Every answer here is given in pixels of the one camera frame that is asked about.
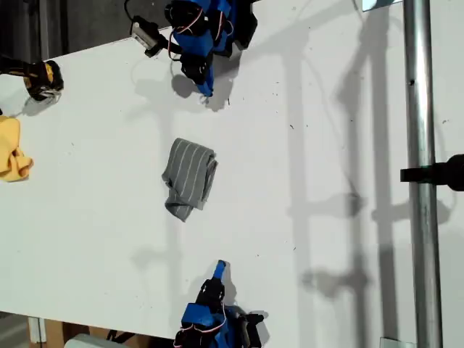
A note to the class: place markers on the pale grey container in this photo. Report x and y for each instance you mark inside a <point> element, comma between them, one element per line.
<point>87,342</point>

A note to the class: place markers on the grey striped towel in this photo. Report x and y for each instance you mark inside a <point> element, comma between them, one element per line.
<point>188,170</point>

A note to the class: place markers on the black and yellow power tool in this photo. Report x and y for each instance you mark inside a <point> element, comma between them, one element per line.
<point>40,78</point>

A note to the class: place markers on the steel post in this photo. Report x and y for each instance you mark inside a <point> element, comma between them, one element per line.
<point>420,108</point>

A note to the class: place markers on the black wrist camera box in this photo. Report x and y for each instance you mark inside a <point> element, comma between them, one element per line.
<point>143,32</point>
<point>252,331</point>

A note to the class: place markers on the short black camera stalk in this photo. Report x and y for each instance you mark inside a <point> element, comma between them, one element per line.
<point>161,41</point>

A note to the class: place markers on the black clamp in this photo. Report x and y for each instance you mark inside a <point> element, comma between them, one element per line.
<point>449,172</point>

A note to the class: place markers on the yellow cloth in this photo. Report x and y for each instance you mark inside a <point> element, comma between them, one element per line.
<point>9,145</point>

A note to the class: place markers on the white table leg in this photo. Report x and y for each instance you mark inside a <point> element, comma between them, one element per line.
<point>36,330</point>

